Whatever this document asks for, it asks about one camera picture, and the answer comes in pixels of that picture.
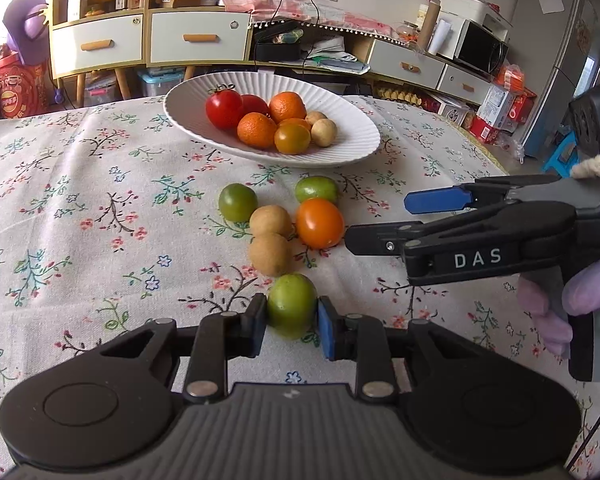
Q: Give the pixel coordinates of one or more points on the large light green tomato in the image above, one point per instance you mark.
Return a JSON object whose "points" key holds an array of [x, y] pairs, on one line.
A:
{"points": [[291, 306]]}

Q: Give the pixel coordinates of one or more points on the round red tomato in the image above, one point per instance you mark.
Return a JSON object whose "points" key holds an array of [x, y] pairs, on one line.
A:
{"points": [[255, 104]]}

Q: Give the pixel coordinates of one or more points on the cardboard tube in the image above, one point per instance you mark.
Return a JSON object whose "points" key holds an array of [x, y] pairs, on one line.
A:
{"points": [[426, 25]]}

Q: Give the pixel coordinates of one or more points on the black microwave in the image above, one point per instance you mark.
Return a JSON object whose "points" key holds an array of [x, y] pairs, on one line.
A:
{"points": [[480, 50]]}

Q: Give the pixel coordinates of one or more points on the white carton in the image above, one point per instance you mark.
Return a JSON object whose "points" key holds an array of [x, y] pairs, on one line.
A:
{"points": [[76, 5]]}

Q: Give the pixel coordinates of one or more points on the egg tray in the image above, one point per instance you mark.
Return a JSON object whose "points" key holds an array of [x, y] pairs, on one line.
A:
{"points": [[400, 95]]}

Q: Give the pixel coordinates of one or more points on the loose papers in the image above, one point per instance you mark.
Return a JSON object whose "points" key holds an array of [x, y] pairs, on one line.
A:
{"points": [[337, 57]]}

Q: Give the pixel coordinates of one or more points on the person's right hand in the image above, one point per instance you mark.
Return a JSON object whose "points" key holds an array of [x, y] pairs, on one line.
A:
{"points": [[590, 287]]}

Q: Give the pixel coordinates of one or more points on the yellow-orange tomato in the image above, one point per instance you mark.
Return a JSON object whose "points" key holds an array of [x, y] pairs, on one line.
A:
{"points": [[292, 139]]}

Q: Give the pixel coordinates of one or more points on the silver refrigerator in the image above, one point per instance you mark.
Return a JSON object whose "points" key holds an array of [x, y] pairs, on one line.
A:
{"points": [[550, 70]]}

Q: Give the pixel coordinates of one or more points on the red tomato with stem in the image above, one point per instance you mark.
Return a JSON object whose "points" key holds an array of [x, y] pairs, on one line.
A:
{"points": [[222, 110]]}

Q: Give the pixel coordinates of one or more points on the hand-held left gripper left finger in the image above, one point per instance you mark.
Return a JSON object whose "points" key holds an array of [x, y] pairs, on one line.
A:
{"points": [[257, 325]]}

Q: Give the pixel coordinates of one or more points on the white appliance box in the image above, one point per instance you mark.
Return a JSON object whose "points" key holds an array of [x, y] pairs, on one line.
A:
{"points": [[467, 10]]}

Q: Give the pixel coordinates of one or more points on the black box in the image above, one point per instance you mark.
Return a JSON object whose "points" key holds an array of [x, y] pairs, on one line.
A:
{"points": [[277, 52]]}

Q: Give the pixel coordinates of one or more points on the pink patterned cloth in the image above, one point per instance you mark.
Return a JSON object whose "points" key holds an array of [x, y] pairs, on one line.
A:
{"points": [[330, 15]]}

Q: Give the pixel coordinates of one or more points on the large orange tomato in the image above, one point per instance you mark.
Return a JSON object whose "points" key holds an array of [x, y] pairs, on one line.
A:
{"points": [[320, 223]]}

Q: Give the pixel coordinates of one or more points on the red box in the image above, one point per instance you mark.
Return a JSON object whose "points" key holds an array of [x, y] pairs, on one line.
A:
{"points": [[522, 110]]}

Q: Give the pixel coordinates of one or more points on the white and blue box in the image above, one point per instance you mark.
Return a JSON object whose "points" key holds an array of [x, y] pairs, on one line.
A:
{"points": [[495, 109]]}

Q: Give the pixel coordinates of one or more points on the person's right forearm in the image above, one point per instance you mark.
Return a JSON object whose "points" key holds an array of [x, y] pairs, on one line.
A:
{"points": [[597, 166]]}

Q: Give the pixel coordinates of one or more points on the red bucket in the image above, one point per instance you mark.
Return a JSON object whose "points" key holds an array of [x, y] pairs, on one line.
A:
{"points": [[17, 90]]}

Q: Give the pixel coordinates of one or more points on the orange mandarin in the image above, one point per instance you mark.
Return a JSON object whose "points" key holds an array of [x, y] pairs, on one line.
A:
{"points": [[256, 131], [287, 106]]}

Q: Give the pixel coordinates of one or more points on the dark ribbed object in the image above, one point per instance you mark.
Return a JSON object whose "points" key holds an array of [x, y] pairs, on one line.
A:
{"points": [[592, 120]]}

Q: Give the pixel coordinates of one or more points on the low white cabinet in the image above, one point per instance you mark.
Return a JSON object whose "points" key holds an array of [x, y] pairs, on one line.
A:
{"points": [[405, 65]]}

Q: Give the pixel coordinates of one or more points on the dark green tomato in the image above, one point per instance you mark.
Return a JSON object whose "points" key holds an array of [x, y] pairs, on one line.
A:
{"points": [[237, 202]]}

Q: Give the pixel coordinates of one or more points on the clear plastic storage bin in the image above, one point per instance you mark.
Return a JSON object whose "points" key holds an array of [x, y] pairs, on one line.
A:
{"points": [[161, 82]]}

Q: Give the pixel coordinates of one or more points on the orange package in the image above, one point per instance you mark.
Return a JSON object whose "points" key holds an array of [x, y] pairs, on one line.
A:
{"points": [[510, 77]]}

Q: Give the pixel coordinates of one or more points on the white ribbed plate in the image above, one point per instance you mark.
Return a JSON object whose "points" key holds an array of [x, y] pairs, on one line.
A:
{"points": [[195, 110]]}

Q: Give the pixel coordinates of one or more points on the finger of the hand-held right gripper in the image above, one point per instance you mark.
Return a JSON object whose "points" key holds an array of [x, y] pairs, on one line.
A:
{"points": [[435, 200], [480, 260]]}

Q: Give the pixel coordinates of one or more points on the small orange tomato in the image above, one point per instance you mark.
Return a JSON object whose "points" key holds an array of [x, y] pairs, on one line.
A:
{"points": [[296, 123]]}

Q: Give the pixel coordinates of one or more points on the blue stool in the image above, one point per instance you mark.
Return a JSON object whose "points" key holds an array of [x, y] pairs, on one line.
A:
{"points": [[562, 152]]}

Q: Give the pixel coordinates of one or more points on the purple plush toy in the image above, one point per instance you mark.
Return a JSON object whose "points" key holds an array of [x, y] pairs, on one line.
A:
{"points": [[25, 27]]}

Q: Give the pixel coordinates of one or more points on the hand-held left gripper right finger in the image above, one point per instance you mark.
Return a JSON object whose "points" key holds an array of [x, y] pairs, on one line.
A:
{"points": [[327, 330]]}

